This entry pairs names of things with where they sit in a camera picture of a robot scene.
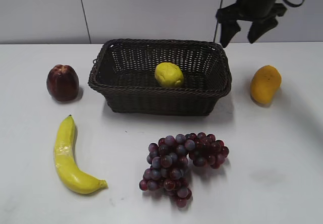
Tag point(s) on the yellow banana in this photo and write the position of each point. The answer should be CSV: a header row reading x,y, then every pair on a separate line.
x,y
69,173

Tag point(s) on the orange yellow mango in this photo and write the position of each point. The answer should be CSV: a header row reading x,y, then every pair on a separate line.
x,y
265,83

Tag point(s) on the yellow lemon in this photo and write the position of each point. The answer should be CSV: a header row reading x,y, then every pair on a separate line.
x,y
169,75

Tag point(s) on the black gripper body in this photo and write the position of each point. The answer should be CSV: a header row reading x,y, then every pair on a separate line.
x,y
252,10

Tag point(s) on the dark red wax apple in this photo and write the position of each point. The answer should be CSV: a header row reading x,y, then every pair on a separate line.
x,y
62,83

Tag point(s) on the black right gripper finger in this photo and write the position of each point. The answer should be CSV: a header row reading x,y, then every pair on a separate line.
x,y
228,30
259,28

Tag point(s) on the red grape bunch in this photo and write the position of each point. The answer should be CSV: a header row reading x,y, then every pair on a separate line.
x,y
169,159

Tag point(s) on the thin dark vertical pole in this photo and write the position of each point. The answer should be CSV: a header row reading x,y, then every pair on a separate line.
x,y
218,19

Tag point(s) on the black wicker basket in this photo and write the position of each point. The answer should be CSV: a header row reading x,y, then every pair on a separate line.
x,y
123,73

